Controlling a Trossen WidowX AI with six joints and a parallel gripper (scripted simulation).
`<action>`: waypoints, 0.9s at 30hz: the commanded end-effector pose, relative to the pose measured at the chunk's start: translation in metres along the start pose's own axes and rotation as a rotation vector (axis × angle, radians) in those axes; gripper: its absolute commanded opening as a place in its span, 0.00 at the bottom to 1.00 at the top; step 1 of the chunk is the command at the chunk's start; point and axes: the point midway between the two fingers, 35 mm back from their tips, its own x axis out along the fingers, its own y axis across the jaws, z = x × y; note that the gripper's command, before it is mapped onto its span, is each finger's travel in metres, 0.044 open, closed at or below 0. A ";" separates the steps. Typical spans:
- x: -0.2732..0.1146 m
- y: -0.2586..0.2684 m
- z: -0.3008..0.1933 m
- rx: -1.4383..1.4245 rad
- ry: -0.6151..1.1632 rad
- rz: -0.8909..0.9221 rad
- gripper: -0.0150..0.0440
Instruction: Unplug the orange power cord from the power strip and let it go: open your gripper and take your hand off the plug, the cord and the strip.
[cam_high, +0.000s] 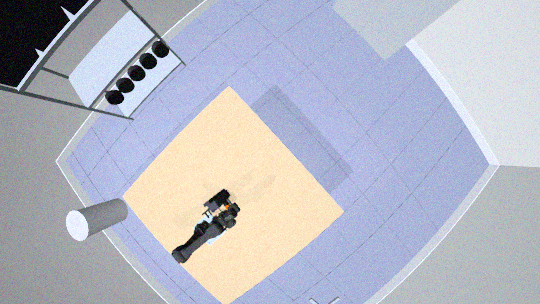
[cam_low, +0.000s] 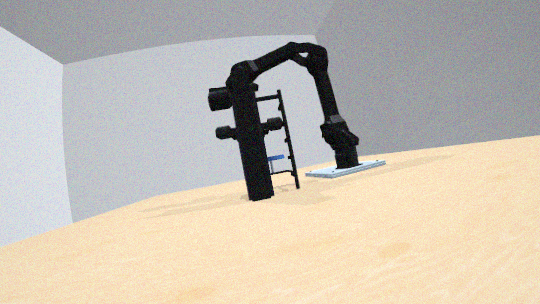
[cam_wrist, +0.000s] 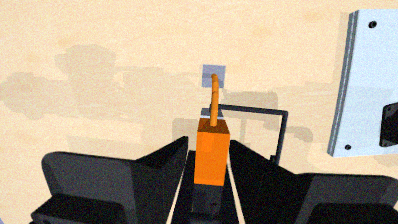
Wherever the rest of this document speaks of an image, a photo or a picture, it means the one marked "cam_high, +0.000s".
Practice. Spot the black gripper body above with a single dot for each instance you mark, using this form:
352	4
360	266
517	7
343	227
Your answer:
233	205

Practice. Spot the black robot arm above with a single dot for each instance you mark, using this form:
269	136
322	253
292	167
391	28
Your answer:
204	231

